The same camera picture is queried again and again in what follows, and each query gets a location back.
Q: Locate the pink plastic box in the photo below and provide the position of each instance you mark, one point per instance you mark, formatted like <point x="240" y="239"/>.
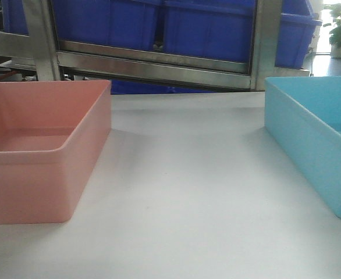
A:
<point x="51" y="135"/>

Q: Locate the light blue plastic box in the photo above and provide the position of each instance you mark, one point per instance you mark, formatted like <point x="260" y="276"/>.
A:
<point x="303" y="114"/>

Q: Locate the stainless steel shelf rack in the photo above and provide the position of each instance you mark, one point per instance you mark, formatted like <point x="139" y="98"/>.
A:
<point x="51" y="59"/>

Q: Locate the dark blue bin middle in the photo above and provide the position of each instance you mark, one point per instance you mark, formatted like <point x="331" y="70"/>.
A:
<point x="220" y="30"/>

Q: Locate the dark blue bin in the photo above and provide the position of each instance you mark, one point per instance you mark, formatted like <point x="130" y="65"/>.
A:
<point x="220" y="30"/>
<point x="297" y="27"/>
<point x="124" y="24"/>

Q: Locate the dark blue bin left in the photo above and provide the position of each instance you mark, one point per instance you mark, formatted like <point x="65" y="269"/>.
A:
<point x="124" y="24"/>

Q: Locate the dark blue bin right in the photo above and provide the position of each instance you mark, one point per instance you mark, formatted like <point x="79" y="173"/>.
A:
<point x="297" y="27"/>

